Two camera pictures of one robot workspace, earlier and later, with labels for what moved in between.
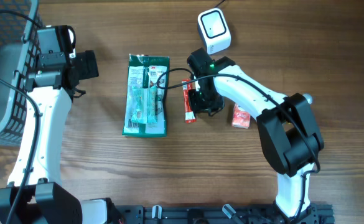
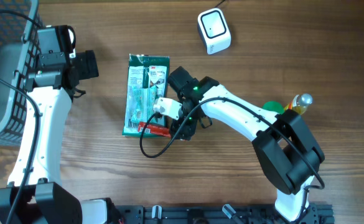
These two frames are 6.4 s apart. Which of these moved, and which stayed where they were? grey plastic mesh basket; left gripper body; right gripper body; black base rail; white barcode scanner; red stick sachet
Moved: right gripper body; red stick sachet
Stayed: left gripper body; black base rail; white barcode scanner; grey plastic mesh basket
